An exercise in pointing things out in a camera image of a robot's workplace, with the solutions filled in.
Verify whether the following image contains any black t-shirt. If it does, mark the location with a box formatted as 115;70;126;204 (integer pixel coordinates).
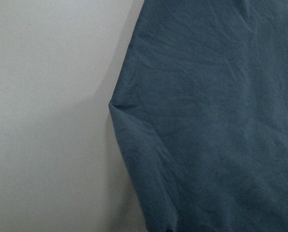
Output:
109;0;288;232

